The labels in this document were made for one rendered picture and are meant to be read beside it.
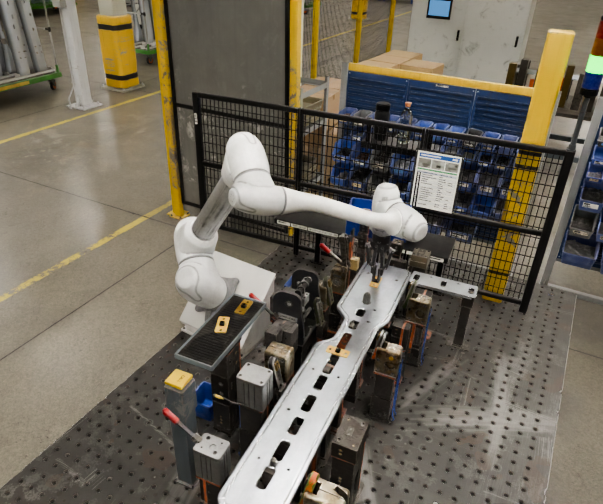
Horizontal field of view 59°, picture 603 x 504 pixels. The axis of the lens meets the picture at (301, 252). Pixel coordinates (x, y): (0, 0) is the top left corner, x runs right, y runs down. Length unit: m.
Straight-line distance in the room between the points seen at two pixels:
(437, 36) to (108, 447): 7.45
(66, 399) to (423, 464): 2.09
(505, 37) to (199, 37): 5.05
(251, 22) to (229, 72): 0.42
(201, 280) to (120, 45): 7.34
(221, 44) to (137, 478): 3.14
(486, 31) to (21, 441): 7.35
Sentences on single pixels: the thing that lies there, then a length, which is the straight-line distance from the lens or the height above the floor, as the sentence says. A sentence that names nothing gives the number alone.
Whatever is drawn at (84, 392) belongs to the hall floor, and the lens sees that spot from 3.42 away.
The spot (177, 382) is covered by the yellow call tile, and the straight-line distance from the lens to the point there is 1.67.
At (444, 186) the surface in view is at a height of 1.29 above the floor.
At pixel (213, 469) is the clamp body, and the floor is 1.01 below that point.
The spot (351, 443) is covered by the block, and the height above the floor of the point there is 1.03.
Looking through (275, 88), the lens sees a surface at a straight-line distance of 4.09.
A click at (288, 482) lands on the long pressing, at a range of 1.62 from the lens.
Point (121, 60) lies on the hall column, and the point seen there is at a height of 0.48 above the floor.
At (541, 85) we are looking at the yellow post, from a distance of 2.54.
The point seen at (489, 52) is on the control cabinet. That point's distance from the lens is 8.47.
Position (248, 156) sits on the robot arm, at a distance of 1.89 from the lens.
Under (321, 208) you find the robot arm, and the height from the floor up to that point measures 1.46.
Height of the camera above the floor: 2.32
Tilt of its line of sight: 31 degrees down
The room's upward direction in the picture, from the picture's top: 2 degrees clockwise
